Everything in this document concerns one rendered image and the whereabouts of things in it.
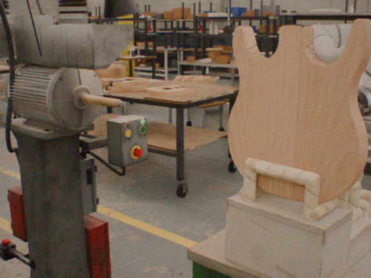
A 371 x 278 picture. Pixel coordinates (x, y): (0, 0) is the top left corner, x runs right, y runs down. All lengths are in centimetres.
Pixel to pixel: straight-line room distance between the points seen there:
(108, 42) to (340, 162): 84
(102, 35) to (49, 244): 99
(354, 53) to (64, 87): 112
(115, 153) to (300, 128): 112
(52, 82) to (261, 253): 102
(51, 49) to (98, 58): 24
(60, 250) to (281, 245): 124
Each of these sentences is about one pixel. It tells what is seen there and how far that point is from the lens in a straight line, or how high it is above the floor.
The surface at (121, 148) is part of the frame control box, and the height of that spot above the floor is 101.
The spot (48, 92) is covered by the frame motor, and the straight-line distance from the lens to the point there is 175.
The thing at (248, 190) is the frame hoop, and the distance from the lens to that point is 111.
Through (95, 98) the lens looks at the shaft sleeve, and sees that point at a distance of 170.
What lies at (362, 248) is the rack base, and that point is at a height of 96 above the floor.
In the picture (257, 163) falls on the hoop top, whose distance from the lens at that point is 108.
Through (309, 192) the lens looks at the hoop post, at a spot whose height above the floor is 117.
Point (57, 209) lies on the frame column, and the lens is 203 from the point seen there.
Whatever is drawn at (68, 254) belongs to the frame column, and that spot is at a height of 52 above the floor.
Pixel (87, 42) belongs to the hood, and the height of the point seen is 147.
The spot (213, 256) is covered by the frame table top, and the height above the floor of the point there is 93.
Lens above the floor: 152
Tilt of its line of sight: 14 degrees down
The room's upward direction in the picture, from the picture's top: straight up
